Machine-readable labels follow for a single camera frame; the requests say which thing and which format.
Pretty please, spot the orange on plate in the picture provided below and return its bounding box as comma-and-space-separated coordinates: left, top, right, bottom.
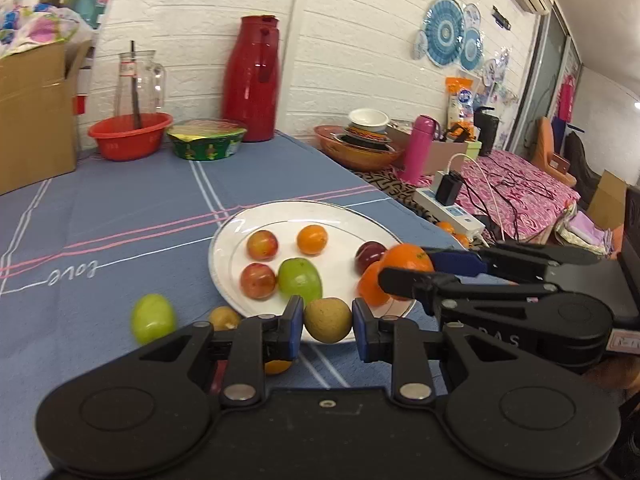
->
357, 261, 390, 308

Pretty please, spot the dark plum on plate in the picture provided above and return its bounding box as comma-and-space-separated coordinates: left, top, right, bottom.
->
355, 240, 387, 275

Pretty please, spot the blue paper fan decoration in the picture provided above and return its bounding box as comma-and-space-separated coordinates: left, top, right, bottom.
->
411, 0, 484, 72

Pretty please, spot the orange tangerine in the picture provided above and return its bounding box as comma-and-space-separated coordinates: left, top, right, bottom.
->
296, 224, 329, 256

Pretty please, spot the orange on side table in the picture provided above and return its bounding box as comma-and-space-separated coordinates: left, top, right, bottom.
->
436, 221, 456, 234

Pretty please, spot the floral cloth in box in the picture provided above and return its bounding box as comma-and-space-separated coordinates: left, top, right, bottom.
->
1, 3, 94, 58

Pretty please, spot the black power adapter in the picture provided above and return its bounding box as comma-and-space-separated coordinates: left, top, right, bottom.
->
435, 170, 464, 206

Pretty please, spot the small brown kiwi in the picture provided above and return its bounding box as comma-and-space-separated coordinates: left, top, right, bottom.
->
208, 306, 242, 332

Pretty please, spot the blue striped tablecloth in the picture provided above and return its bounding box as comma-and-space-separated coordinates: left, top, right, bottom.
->
1, 134, 452, 479

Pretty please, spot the amber glass bowl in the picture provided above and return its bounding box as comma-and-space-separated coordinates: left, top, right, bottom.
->
314, 125, 404, 171

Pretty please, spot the cardboard box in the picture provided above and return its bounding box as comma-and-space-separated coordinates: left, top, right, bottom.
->
0, 41, 91, 194

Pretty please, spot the red peach on plate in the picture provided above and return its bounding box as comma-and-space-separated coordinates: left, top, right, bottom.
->
246, 230, 279, 261

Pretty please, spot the dark red plum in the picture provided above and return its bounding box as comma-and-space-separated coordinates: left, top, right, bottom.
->
209, 360, 228, 394

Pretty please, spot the red-yellow peach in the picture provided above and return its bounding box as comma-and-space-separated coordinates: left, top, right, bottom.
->
240, 263, 278, 300

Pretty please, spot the red plastic basket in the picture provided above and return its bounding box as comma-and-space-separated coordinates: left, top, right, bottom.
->
88, 113, 174, 162

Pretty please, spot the white power strip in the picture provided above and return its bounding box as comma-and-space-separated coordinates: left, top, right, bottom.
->
412, 171, 485, 240

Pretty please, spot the orange snack bag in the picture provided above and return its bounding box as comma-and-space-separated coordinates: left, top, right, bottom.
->
445, 77, 474, 128

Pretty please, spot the pink floral table cover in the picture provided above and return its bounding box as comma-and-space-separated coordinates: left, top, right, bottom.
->
457, 150, 580, 240

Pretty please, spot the pink thermos bottle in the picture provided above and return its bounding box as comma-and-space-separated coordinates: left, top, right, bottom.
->
399, 115, 440, 185

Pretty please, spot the large orange with stem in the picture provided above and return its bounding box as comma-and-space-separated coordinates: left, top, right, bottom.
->
378, 243, 434, 273

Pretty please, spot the green mango-shaped fruit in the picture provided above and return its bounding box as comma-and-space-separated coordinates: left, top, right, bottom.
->
278, 258, 323, 304

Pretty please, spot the glass pitcher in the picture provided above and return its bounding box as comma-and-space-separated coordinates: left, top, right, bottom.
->
114, 40, 166, 130

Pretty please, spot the black mug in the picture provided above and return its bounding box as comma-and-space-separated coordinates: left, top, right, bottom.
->
474, 106, 500, 156

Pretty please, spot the green apple on table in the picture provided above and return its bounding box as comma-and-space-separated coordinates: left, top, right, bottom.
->
131, 294, 177, 344

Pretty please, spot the white round plate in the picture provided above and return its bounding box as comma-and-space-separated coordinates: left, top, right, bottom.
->
208, 200, 400, 344

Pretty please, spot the red thermos jug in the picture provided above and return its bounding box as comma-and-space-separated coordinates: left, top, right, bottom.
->
221, 15, 280, 143

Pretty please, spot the green foil bowl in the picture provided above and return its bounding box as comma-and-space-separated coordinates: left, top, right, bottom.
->
167, 119, 246, 162

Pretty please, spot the brown kiwi fruit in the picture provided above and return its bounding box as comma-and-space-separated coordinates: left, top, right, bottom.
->
304, 298, 352, 344

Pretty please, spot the yellow-orange citrus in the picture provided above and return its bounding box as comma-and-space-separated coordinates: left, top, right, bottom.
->
264, 360, 292, 376

